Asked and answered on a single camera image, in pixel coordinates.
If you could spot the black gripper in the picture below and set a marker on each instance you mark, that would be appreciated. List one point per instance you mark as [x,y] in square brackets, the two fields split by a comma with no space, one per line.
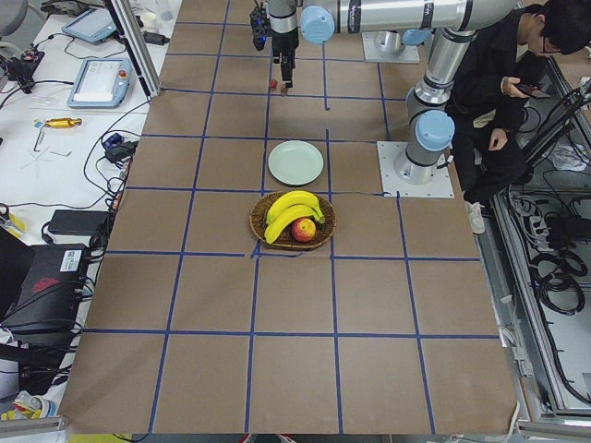
[283,43]

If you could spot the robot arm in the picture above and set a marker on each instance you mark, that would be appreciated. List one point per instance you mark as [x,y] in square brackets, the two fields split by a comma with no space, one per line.
[456,20]
[431,129]

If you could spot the light green plate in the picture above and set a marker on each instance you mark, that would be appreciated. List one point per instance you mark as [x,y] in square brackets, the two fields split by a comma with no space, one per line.
[295,162]

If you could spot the white cup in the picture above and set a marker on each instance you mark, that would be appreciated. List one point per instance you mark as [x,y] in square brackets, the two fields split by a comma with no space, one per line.
[149,21]

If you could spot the yellow banana bunch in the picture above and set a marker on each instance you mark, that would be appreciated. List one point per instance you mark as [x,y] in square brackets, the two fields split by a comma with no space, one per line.
[289,207]

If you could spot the red apple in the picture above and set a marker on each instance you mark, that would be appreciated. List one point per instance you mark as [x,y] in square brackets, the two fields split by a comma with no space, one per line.
[303,230]

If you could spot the wicker basket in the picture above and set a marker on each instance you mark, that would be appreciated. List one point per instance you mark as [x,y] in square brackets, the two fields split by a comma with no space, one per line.
[257,219]

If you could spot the teach pendant near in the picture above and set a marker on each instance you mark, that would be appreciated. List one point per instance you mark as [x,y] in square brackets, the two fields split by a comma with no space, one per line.
[101,83]

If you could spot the teach pendant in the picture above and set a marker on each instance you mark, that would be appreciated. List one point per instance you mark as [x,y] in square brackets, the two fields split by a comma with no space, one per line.
[101,83]
[93,26]

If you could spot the teach pendant far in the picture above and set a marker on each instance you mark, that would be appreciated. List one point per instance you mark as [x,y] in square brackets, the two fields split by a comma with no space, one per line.
[93,26]

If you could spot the person in black hoodie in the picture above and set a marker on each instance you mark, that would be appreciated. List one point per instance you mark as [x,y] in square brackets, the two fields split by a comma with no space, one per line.
[487,99]

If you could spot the black power adapter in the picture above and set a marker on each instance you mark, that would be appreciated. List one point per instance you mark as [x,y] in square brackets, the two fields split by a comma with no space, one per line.
[76,222]

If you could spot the black computer case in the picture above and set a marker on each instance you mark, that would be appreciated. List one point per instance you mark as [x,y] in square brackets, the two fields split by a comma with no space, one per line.
[40,285]

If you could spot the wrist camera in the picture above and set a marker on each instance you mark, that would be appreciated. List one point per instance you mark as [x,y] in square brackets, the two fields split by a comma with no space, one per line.
[260,27]

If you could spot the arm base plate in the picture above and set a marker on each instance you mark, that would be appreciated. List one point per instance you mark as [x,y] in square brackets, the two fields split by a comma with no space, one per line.
[388,47]
[400,178]

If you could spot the aluminium frame post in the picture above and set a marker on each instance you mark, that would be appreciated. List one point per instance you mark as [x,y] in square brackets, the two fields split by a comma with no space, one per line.
[129,32]

